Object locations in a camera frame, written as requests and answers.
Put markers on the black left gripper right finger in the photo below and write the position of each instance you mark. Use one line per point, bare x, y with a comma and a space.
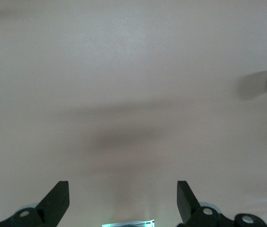
188, 208

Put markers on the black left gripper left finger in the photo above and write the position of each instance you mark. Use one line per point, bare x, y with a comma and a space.
53, 208

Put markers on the brown table cover sheet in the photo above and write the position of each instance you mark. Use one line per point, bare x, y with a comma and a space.
124, 71

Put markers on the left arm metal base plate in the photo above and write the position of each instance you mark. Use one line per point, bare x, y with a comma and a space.
128, 224

